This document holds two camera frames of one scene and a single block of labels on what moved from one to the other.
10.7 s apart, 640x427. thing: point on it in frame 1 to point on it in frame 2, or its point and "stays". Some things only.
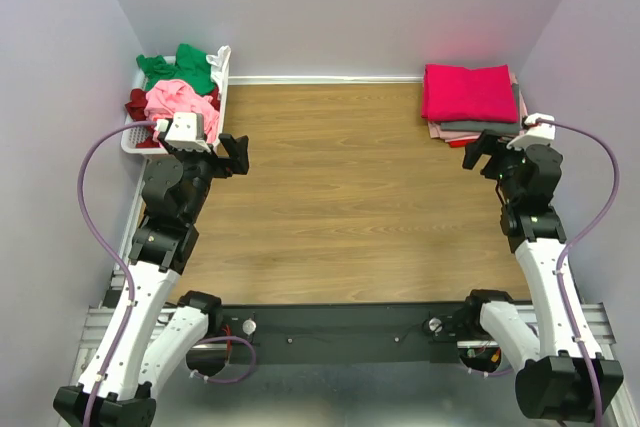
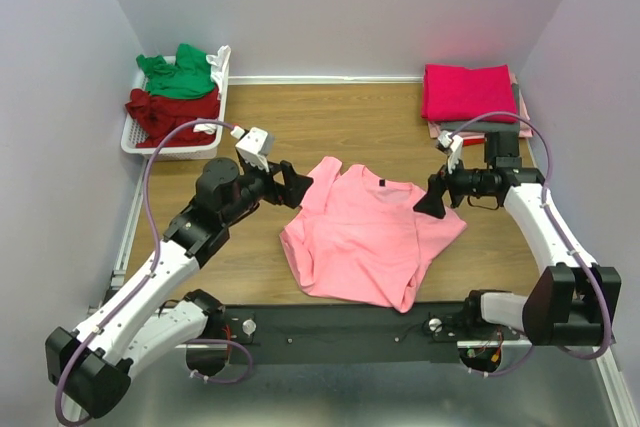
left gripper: x=226 y=166 to x=295 y=186
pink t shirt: x=167 y=98 to x=358 y=238
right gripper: x=489 y=144 to x=431 y=202
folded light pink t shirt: x=437 y=132 stays
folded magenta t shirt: x=479 y=95 stays
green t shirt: x=191 y=66 stays
